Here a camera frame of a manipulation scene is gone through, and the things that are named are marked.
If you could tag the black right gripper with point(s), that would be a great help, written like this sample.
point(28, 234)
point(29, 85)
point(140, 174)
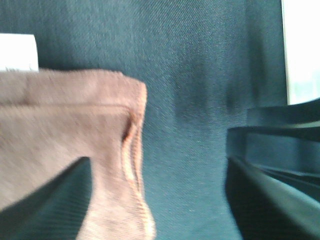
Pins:
point(282, 149)

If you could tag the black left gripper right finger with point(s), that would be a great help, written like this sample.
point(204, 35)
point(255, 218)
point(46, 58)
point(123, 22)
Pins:
point(265, 208)

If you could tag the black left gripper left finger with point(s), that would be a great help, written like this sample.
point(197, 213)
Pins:
point(55, 211)

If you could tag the brown towel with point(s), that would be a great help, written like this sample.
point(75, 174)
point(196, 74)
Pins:
point(50, 119)

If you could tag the black table cloth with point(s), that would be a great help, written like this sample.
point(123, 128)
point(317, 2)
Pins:
point(204, 62)

